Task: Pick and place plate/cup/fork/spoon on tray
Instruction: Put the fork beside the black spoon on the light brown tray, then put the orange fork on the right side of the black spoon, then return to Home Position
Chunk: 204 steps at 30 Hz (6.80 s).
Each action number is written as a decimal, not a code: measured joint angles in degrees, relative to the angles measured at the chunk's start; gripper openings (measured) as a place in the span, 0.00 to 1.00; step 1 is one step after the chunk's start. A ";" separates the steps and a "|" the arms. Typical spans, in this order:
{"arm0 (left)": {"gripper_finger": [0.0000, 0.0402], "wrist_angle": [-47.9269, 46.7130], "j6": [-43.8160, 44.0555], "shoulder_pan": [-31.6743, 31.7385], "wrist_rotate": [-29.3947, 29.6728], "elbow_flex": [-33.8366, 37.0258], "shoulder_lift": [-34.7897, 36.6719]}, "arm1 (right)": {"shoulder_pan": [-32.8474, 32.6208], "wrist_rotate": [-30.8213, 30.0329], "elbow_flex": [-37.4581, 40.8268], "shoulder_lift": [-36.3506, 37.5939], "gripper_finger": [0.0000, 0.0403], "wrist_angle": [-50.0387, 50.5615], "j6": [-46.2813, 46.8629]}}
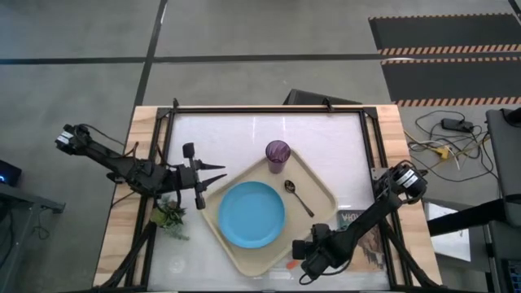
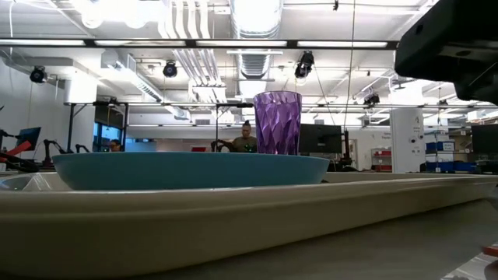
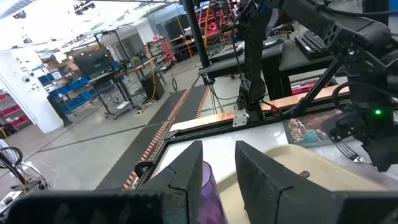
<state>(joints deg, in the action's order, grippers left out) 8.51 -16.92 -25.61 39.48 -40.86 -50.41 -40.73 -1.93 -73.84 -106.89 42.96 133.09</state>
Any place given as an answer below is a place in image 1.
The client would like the beige plastic tray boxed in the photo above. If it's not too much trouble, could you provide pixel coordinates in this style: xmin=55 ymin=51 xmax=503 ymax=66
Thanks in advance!
xmin=199 ymin=147 xmax=339 ymax=278

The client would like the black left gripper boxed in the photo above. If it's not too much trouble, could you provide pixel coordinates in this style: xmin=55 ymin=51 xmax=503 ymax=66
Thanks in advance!
xmin=164 ymin=142 xmax=228 ymax=211

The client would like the black box behind table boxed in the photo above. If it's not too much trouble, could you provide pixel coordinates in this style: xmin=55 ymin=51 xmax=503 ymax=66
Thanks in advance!
xmin=282 ymin=88 xmax=363 ymax=108

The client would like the black device with light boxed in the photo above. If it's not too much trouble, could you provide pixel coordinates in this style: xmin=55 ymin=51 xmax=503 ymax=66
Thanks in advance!
xmin=0 ymin=159 xmax=23 ymax=189

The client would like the black aluminium table frame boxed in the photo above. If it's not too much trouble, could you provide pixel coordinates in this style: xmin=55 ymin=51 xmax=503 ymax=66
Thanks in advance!
xmin=97 ymin=97 xmax=443 ymax=292

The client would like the grey equipment case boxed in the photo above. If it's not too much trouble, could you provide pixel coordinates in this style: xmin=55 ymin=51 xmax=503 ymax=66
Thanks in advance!
xmin=485 ymin=107 xmax=521 ymax=228

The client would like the metal spoon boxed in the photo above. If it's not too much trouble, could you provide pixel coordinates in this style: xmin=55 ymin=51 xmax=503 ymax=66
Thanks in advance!
xmin=283 ymin=179 xmax=316 ymax=219

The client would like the dark side desk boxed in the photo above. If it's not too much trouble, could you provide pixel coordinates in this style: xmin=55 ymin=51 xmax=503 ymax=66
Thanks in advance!
xmin=0 ymin=181 xmax=67 ymax=293

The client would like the blue round plate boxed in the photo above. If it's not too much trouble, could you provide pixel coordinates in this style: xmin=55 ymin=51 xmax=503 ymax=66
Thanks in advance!
xmin=217 ymin=181 xmax=287 ymax=250

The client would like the black diagonal strut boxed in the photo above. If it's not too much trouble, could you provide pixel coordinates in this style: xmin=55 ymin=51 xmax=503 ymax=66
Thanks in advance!
xmin=427 ymin=198 xmax=506 ymax=238

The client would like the small green artificial plant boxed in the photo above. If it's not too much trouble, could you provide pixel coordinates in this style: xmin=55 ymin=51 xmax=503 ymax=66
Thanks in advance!
xmin=150 ymin=196 xmax=190 ymax=242

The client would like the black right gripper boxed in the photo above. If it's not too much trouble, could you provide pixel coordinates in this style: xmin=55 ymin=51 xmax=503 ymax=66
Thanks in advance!
xmin=291 ymin=222 xmax=348 ymax=281

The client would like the tangle of floor cables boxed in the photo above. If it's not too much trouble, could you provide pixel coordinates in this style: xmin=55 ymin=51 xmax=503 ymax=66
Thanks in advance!
xmin=404 ymin=109 xmax=501 ymax=185

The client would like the purple faceted plastic cup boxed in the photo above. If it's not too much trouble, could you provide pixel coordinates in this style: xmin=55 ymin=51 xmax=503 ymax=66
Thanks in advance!
xmin=265 ymin=139 xmax=292 ymax=175

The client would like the black hazard-striped floor mat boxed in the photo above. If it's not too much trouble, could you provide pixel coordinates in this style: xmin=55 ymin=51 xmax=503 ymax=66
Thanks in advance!
xmin=367 ymin=13 xmax=521 ymax=56
xmin=379 ymin=56 xmax=521 ymax=107

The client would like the black power adapter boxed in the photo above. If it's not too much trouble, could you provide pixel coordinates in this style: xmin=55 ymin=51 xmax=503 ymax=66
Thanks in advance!
xmin=440 ymin=117 xmax=475 ymax=133

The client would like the printed glossy magazine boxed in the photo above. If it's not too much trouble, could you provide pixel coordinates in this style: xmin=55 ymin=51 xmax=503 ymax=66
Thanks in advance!
xmin=336 ymin=208 xmax=386 ymax=273

